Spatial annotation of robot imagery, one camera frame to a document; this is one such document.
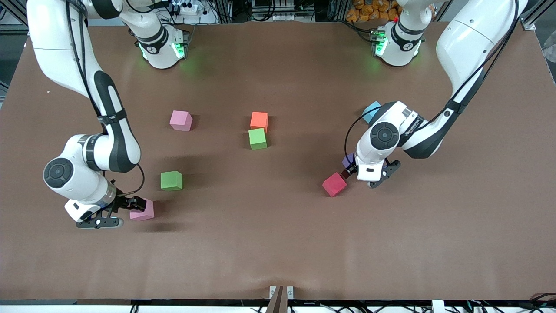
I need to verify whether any pink foam cube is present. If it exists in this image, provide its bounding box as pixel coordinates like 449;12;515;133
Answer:
169;110;193;132
129;199;155;221

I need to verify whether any red foam cube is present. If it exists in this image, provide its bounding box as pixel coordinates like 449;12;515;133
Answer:
322;172;348;197

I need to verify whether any green foam cube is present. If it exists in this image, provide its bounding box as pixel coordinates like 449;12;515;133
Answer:
160;171;183;191
248;128;268;150

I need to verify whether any orange foam cube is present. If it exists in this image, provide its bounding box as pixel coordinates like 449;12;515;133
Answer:
250;112;269;133

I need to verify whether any light blue foam cube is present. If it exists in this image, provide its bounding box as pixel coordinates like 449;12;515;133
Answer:
362;101;383;124

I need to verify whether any brown table cover sheet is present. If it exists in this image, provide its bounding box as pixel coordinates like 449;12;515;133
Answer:
0;21;556;305

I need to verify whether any bag of orange fruit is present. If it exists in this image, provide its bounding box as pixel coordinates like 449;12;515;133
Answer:
346;0;400;23

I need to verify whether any white rack device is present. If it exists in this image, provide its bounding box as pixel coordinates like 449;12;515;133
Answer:
251;0;315;22

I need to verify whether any white power strip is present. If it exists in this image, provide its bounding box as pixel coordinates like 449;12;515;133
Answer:
172;1;199;14

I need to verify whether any clear plastic bag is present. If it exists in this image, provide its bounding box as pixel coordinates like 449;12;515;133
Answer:
542;30;556;85

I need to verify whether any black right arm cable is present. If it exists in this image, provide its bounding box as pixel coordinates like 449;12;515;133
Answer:
65;0;145;197

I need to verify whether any small metal table bracket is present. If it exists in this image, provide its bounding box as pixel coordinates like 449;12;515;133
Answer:
269;286;294;300

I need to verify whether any aluminium frame profile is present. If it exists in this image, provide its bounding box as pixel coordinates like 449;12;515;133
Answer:
521;0;556;31
0;0;31;36

